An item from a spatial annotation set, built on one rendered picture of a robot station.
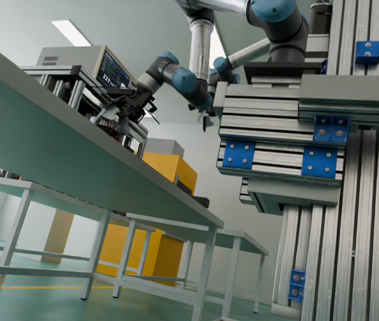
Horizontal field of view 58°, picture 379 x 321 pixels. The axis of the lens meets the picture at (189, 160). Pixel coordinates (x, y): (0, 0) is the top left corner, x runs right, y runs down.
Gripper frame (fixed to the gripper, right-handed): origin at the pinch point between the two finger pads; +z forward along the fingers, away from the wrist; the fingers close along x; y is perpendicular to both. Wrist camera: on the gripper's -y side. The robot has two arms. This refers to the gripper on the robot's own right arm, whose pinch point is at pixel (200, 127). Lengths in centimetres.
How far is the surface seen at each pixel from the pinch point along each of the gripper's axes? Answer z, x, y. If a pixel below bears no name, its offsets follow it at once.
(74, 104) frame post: 21, -64, -33
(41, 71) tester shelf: 7, -65, -55
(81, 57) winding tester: -10, -52, -49
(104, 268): 107, 308, -214
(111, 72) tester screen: -8, -42, -36
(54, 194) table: 43, 57, -131
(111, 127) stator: 34, -75, -5
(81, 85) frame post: 12, -63, -33
